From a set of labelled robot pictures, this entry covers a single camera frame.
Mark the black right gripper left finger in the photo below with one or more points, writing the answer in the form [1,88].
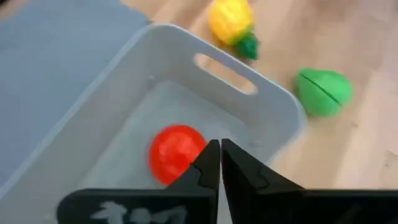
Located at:
[186,205]

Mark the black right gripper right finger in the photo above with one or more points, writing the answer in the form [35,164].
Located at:
[280,205]

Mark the red toy tomato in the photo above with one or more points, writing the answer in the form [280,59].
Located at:
[171,152]

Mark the green toy vegetable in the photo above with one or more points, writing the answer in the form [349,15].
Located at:
[323,93]

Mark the white plastic storage bin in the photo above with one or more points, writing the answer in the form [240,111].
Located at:
[124,93]

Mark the yellow toy fruit green top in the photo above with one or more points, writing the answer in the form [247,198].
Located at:
[230,18]

